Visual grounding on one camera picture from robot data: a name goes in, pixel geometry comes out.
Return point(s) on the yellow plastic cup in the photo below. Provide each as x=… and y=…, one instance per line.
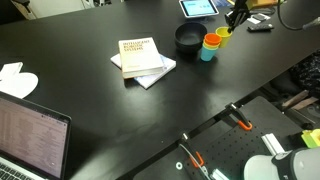
x=225, y=35
x=211, y=47

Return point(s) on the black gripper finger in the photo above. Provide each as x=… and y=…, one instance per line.
x=240, y=18
x=232, y=20

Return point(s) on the orange black clamp near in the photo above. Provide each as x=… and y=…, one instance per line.
x=195, y=157

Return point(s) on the white tablet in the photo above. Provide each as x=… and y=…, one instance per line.
x=198, y=8

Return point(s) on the black remote control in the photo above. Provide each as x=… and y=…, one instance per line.
x=260, y=28

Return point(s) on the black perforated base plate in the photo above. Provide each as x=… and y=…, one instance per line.
x=226, y=147

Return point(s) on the open laptop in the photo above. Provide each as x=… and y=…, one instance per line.
x=34, y=140

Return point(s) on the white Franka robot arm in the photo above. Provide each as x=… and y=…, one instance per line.
x=299, y=164

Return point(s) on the blue plastic cup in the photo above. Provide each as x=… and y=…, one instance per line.
x=207, y=54

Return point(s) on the orange black clamp far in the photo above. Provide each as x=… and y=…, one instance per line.
x=241, y=120

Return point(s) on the orange black clamp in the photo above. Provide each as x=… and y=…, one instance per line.
x=195, y=157
x=241, y=120

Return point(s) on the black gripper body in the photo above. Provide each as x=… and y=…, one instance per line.
x=241, y=7

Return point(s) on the orange plastic cup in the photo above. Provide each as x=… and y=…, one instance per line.
x=212, y=39

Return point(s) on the yellow green block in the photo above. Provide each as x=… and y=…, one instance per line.
x=311, y=138

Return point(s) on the black bowl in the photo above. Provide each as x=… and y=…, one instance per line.
x=189, y=37

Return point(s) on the white lavender book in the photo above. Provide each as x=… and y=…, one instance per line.
x=147, y=80

